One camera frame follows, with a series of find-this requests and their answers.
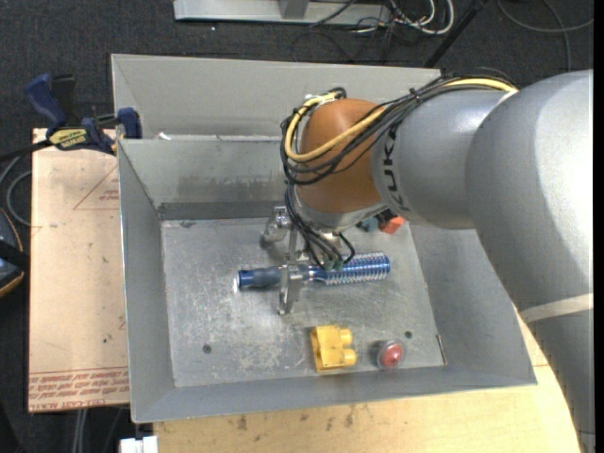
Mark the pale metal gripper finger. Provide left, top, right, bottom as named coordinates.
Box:
left=277, top=264, right=305, bottom=316
left=260, top=206, right=291, bottom=249

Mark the blue ribbed metal tool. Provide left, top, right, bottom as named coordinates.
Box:
left=236, top=251, right=393, bottom=293

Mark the small orange block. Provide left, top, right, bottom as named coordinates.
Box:
left=382, top=215, right=407, bottom=237

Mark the yellow toy block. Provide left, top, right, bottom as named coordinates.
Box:
left=309, top=325, right=359, bottom=374

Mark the grey metal bin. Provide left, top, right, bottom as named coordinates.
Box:
left=110, top=53, right=538, bottom=425

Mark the red and clear round button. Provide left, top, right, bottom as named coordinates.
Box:
left=368, top=339, right=408, bottom=372

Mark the brown cardboard board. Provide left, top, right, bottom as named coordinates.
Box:
left=27, top=127, right=131, bottom=414

